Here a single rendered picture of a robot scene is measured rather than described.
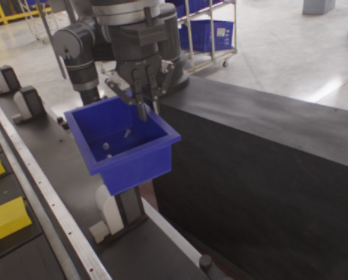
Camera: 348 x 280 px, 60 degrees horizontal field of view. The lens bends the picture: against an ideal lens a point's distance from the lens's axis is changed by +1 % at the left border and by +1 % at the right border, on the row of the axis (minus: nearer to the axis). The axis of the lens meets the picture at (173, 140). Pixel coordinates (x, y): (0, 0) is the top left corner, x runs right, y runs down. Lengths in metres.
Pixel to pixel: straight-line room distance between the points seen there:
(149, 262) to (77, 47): 0.75
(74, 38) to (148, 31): 0.71
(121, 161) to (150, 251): 0.35
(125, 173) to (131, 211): 0.30
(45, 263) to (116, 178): 0.24
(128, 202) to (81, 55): 0.60
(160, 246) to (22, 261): 0.29
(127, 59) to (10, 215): 0.43
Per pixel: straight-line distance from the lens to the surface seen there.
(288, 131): 1.07
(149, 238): 0.79
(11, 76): 1.99
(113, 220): 0.78
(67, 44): 1.15
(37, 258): 0.68
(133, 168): 0.50
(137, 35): 0.44
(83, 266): 0.64
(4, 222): 0.75
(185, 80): 1.43
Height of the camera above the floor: 1.48
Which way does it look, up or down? 33 degrees down
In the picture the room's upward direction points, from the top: 9 degrees counter-clockwise
